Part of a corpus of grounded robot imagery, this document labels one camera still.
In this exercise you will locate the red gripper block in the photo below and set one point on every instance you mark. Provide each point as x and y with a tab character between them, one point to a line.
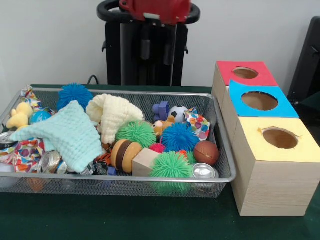
160	8

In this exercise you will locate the cream knit cloth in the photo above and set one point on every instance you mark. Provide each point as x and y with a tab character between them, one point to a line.
112	115

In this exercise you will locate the blue spiky rubber ball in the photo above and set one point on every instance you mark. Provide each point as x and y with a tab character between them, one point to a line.
178	137
72	93

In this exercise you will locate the mint green knit cloth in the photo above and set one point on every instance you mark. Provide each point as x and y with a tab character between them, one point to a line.
70	135

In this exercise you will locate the shallow clear mesh bin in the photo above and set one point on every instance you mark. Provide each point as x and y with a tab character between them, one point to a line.
75	186

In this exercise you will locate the wooden box with three holes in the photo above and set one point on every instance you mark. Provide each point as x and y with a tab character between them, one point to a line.
270	190

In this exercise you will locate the small black white soccer ball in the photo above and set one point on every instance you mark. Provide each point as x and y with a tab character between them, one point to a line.
178	113

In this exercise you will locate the small brown teddy bear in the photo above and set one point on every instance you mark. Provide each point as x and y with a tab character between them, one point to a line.
162	126

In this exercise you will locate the green spiky rubber ball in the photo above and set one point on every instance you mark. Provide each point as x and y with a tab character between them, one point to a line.
171	166
136	133

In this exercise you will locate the colourful dotted cloth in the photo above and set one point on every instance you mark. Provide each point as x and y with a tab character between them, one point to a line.
201	126

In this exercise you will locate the toy burger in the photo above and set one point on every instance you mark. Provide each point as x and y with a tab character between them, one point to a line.
125	155

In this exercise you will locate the large plain wooden block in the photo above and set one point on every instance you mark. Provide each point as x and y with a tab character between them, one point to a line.
142	162

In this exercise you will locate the small brown football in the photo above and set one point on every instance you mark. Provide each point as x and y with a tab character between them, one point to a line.
206	153

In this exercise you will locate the plain silver can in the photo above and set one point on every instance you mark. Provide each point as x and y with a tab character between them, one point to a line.
205	171

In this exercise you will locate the globe print ball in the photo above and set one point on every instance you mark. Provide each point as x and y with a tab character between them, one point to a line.
40	117

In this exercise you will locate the black upright panel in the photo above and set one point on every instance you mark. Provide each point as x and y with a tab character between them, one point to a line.
308	62

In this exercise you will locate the dark green tablecloth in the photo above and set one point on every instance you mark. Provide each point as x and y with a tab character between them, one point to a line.
311	117
125	220

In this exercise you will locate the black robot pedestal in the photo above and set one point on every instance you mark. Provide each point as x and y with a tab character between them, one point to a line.
115	55

